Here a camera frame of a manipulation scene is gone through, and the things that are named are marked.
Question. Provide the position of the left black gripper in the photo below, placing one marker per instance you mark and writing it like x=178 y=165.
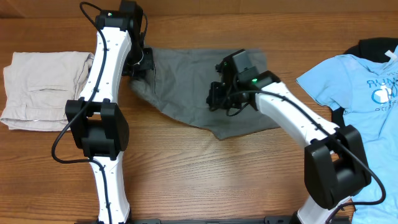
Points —
x=148 y=63

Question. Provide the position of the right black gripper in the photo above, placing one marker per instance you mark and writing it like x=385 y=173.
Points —
x=216 y=100

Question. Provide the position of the grey shorts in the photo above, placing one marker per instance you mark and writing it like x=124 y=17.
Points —
x=179 y=85

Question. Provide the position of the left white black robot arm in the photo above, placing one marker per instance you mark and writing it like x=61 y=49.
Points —
x=98 y=126

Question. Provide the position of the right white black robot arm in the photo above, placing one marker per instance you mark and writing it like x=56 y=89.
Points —
x=335 y=164

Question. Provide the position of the folded beige shorts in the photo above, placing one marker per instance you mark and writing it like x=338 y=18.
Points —
x=38 y=86

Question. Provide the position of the light blue printed t-shirt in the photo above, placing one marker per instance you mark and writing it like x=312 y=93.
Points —
x=378 y=130

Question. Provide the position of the black garment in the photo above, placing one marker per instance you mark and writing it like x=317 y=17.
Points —
x=370 y=48

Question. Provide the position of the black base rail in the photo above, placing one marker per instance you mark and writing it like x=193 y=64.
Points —
x=265 y=220

